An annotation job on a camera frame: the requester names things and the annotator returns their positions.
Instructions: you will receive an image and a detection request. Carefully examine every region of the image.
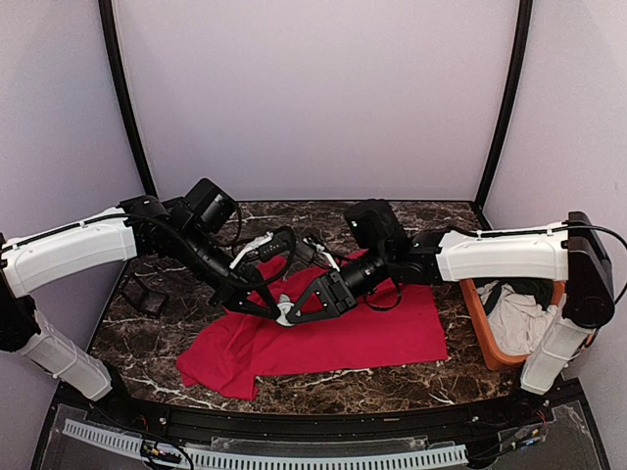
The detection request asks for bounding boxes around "black frame post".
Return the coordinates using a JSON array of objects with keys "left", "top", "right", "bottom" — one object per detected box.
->
[
  {"left": 473, "top": 0, "right": 534, "bottom": 212},
  {"left": 98, "top": 0, "right": 158, "bottom": 196}
]

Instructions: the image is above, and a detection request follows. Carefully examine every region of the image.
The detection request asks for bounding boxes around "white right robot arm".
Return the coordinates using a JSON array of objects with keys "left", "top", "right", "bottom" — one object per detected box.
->
[{"left": 282, "top": 199, "right": 622, "bottom": 425}]

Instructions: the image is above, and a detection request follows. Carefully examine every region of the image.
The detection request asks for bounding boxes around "white garment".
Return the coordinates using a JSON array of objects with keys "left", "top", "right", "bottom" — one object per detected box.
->
[{"left": 477, "top": 281, "right": 565, "bottom": 356}]

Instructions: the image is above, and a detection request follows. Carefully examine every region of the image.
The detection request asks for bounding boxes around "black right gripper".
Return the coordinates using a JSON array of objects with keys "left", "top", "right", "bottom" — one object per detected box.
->
[{"left": 286, "top": 242, "right": 391, "bottom": 322}]

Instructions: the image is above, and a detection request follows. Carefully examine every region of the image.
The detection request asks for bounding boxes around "black front rail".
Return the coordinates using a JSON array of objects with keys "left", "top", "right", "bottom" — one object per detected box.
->
[{"left": 53, "top": 380, "right": 584, "bottom": 445}]

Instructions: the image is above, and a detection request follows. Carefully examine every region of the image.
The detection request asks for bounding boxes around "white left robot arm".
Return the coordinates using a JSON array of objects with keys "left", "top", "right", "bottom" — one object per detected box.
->
[{"left": 1, "top": 178, "right": 280, "bottom": 427}]

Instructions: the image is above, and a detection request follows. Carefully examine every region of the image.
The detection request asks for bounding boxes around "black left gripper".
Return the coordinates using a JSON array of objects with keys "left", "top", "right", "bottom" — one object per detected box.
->
[{"left": 175, "top": 223, "right": 282, "bottom": 319}]

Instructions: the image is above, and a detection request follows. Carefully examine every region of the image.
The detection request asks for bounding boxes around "dark green garment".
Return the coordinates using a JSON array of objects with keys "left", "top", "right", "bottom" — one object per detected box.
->
[{"left": 508, "top": 278, "right": 555, "bottom": 309}]

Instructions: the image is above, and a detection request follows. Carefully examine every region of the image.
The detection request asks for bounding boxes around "black brooch display box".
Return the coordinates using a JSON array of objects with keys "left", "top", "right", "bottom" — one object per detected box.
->
[{"left": 121, "top": 275, "right": 169, "bottom": 319}]

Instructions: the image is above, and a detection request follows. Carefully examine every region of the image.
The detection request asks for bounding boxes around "magenta t-shirt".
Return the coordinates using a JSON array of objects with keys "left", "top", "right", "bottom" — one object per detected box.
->
[{"left": 176, "top": 281, "right": 448, "bottom": 401}]

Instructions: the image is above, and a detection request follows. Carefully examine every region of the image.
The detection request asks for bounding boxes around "black left frame post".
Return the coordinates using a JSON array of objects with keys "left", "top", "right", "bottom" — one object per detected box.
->
[{"left": 98, "top": 0, "right": 158, "bottom": 196}]

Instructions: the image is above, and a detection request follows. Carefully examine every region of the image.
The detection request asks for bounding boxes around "black right frame post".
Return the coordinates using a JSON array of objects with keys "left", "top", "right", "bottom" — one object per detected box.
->
[{"left": 473, "top": 0, "right": 534, "bottom": 212}]

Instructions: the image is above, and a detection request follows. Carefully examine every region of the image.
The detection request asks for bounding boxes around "orange plastic basket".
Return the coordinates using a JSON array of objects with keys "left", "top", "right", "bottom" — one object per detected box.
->
[{"left": 460, "top": 278, "right": 565, "bottom": 371}]

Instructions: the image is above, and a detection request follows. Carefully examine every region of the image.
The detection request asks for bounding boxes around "white slotted cable duct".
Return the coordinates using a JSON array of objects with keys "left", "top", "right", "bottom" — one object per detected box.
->
[{"left": 62, "top": 418, "right": 468, "bottom": 470}]

